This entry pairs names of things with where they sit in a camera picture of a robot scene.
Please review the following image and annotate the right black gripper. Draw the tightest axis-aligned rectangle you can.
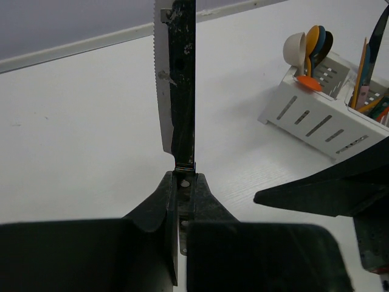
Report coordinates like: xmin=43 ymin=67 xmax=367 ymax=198
xmin=253 ymin=138 xmax=388 ymax=274

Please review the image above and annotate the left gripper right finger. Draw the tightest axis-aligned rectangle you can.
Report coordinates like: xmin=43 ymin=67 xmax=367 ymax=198
xmin=190 ymin=173 xmax=239 ymax=225

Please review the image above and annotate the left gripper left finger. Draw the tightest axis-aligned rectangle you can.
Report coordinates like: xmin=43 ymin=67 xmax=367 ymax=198
xmin=125 ymin=172 xmax=178 ymax=286

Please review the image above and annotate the orange plastic knife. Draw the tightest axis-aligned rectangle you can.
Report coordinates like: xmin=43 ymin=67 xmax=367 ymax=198
xmin=350 ymin=38 xmax=367 ymax=109
xmin=357 ymin=97 xmax=382 ymax=113

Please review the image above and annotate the red-orange plastic knife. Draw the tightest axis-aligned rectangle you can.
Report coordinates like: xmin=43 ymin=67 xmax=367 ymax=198
xmin=376 ymin=106 xmax=389 ymax=122

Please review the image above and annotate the steel knife teal handle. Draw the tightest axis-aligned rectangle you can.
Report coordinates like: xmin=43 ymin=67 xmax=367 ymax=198
xmin=369 ymin=95 xmax=389 ymax=119

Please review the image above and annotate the steel knife pink handle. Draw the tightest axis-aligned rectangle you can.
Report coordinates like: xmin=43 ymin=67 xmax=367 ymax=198
xmin=355 ymin=6 xmax=388 ymax=109

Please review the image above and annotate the red-orange plastic spoon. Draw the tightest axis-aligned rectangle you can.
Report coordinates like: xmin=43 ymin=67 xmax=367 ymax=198
xmin=297 ymin=75 xmax=322 ymax=92

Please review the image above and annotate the blue plastic knife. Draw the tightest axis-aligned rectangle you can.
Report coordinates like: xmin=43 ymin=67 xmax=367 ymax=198
xmin=360 ymin=44 xmax=371 ymax=86

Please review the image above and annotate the dark brown spoon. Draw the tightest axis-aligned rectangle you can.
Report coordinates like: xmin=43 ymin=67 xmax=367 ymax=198
xmin=314 ymin=31 xmax=334 ymax=67

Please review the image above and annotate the beige plastic spoon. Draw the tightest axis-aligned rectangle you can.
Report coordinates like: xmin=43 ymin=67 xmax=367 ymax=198
xmin=283 ymin=32 xmax=306 ymax=75

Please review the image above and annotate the blue plastic spoon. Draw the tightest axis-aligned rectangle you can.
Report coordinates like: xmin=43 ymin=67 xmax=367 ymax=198
xmin=310 ymin=26 xmax=326 ymax=77

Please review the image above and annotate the yellow-orange plastic spoon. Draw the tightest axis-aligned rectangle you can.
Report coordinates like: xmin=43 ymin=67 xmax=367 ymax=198
xmin=305 ymin=25 xmax=320 ymax=77

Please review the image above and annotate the steel knife grey handle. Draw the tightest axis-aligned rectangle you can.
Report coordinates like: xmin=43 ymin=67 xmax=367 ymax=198
xmin=153 ymin=1 xmax=196 ymax=255

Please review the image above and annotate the white two-compartment utensil holder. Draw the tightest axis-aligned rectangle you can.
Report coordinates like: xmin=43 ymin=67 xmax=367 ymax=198
xmin=258 ymin=52 xmax=388 ymax=162

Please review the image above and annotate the aluminium table frame rail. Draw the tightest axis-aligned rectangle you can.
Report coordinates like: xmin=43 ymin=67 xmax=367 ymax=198
xmin=1 ymin=1 xmax=279 ymax=74

